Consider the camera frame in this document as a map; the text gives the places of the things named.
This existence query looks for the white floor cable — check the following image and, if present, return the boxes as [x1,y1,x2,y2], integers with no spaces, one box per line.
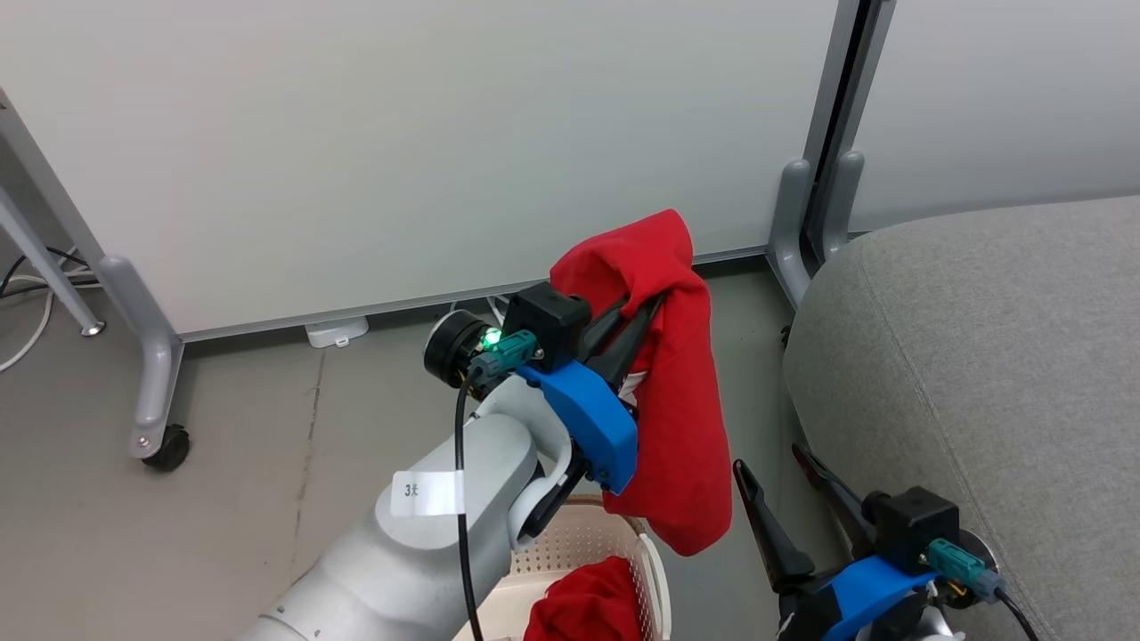
[0,274,99,373]

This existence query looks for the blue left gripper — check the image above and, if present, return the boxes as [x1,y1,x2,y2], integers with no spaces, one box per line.
[515,296,667,496]

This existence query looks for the plain red garment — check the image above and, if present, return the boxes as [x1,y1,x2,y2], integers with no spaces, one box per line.
[523,556,644,641]

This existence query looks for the cream perforated laundry basket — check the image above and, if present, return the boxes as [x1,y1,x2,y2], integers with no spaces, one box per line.
[450,494,673,641]

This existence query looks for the grey partition post with feet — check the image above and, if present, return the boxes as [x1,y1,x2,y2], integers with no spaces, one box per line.
[768,0,896,308]

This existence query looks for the grey metal table leg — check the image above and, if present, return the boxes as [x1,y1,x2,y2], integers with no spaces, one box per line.
[0,187,106,337]

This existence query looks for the white partition panel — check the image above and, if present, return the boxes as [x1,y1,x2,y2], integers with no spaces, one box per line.
[0,0,843,344]
[846,0,1140,234]

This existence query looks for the red garment with white print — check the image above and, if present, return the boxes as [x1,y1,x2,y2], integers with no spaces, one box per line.
[550,208,734,557]

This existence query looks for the black caster wheel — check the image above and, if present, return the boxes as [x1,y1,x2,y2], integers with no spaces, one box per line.
[142,425,191,473]

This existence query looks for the black floor cable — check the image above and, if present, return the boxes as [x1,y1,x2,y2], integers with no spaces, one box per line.
[0,247,90,299]

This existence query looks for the grey fabric sofa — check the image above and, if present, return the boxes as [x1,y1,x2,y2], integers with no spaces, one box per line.
[784,196,1140,641]

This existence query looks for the grey partition leg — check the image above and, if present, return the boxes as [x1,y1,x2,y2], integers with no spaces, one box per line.
[0,89,185,461]

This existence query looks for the black cable with teal plug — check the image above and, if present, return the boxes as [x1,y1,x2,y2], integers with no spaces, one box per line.
[926,538,1041,641]
[454,329,541,641]

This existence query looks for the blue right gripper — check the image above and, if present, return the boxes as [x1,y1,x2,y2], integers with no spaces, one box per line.
[733,442,941,641]

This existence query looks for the white plastic box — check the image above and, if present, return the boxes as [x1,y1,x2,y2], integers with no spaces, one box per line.
[305,316,370,349]

